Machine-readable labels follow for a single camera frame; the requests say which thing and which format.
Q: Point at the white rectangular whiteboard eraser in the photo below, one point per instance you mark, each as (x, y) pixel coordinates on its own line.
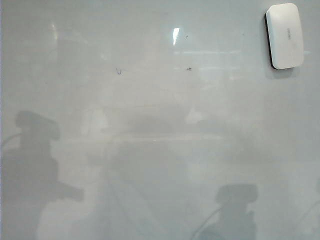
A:
(285, 37)

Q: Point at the glossy white whiteboard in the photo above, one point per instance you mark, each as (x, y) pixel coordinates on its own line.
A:
(150, 150)

